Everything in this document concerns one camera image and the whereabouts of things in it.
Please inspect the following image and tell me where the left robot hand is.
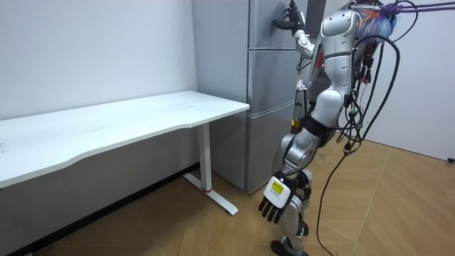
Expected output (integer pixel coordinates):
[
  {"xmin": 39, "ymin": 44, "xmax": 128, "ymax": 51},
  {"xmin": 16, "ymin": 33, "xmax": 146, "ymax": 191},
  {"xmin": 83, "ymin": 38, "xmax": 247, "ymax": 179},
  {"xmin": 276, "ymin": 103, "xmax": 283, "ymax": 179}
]
[{"xmin": 257, "ymin": 170, "xmax": 300, "ymax": 225}]

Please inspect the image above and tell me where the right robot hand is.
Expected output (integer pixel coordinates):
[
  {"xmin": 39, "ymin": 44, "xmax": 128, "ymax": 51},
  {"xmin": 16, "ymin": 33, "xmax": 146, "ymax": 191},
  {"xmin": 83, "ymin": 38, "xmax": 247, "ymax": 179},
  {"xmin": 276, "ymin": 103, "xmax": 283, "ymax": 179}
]
[{"xmin": 272, "ymin": 0, "xmax": 307, "ymax": 37}]

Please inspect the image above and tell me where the robot body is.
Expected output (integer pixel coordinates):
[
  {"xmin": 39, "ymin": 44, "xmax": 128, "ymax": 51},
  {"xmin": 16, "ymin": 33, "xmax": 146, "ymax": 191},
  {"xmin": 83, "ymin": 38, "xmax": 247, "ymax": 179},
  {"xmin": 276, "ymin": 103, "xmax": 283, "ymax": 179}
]
[{"xmin": 294, "ymin": 0, "xmax": 402, "ymax": 156}]

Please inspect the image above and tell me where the grey fridge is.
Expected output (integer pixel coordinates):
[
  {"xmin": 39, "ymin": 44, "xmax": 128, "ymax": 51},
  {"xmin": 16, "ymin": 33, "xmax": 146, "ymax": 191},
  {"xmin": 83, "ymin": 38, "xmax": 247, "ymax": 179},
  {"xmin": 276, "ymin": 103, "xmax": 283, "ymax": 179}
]
[{"xmin": 191, "ymin": 0, "xmax": 327, "ymax": 195}]

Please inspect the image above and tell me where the white desk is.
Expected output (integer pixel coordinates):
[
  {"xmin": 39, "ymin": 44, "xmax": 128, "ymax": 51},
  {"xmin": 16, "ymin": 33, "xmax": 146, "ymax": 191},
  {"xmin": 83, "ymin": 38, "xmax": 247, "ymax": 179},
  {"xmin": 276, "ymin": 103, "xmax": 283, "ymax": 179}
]
[{"xmin": 0, "ymin": 90, "xmax": 251, "ymax": 217}]

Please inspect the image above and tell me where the black floor cable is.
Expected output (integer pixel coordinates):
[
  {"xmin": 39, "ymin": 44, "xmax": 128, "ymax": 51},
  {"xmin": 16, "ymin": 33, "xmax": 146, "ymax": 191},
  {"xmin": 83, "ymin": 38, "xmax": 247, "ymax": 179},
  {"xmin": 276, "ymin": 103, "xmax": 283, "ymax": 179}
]
[{"xmin": 315, "ymin": 151, "xmax": 352, "ymax": 256}]

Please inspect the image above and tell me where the cable bundle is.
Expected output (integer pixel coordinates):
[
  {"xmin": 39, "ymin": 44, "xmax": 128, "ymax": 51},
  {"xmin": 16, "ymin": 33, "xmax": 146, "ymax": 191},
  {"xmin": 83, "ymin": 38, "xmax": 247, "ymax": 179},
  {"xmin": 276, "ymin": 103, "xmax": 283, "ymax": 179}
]
[{"xmin": 349, "ymin": 0, "xmax": 455, "ymax": 37}]

